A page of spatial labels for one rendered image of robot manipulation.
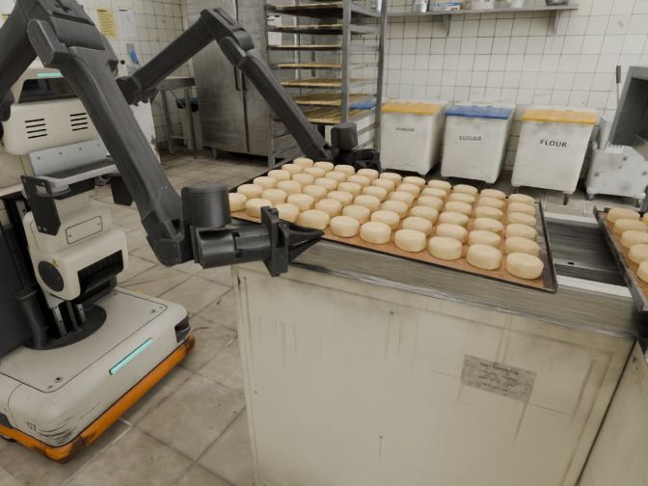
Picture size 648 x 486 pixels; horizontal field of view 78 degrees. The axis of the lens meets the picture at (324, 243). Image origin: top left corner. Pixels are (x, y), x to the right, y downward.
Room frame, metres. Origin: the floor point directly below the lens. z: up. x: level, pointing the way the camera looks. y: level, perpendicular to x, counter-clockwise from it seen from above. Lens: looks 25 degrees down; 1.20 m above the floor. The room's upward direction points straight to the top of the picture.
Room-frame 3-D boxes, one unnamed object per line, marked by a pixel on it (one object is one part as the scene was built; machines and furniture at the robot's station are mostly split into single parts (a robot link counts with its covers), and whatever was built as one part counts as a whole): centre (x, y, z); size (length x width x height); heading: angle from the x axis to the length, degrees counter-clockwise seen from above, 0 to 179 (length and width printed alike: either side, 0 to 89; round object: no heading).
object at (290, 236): (0.61, 0.04, 0.91); 0.09 x 0.07 x 0.07; 112
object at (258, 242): (0.58, 0.11, 0.93); 0.07 x 0.07 x 0.10; 22
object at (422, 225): (0.65, -0.16, 0.93); 0.05 x 0.05 x 0.02
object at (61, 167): (1.12, 0.70, 0.86); 0.28 x 0.16 x 0.22; 157
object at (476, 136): (3.98, -1.49, 0.38); 0.64 x 0.54 x 0.77; 151
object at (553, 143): (3.66, -2.06, 0.38); 0.64 x 0.54 x 0.77; 149
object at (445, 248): (0.58, -0.19, 0.92); 0.05 x 0.05 x 0.02
